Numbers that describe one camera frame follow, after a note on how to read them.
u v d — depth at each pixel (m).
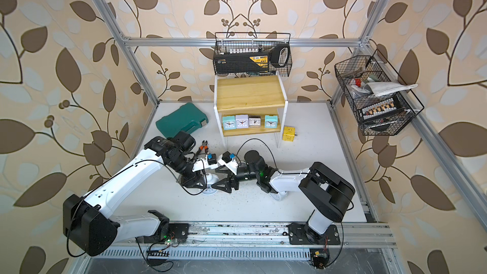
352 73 0.85
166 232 0.68
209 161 0.65
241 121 0.86
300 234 0.74
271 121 0.87
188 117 1.09
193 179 0.64
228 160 0.68
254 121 0.87
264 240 0.74
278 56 0.87
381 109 0.67
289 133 0.99
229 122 0.86
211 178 0.72
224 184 0.68
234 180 0.68
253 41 0.89
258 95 0.79
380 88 0.64
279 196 0.77
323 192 0.45
